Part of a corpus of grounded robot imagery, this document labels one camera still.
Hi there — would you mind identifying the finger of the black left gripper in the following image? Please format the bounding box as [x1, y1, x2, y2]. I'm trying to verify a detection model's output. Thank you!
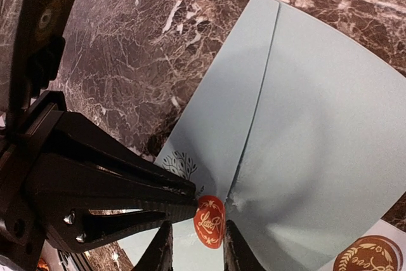
[25, 188, 197, 253]

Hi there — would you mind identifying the red round seal sticker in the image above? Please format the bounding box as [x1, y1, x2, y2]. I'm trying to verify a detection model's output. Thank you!
[193, 195, 225, 249]

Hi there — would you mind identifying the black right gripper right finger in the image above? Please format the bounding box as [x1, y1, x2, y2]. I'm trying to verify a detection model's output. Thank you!
[223, 220, 265, 271]

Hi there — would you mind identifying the white sticker sheet with seals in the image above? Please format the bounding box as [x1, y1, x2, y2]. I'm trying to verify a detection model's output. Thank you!
[320, 220, 405, 271]

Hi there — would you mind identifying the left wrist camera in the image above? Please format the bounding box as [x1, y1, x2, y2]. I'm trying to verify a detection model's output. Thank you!
[1, 0, 75, 114]

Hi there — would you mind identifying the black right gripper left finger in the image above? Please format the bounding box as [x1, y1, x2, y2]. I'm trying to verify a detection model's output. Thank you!
[133, 221, 173, 271]

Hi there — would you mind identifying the blue-grey envelope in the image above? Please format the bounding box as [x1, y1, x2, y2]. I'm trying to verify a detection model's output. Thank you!
[117, 0, 406, 271]

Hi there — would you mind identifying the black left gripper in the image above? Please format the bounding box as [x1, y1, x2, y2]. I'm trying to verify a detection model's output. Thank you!
[1, 91, 196, 270]

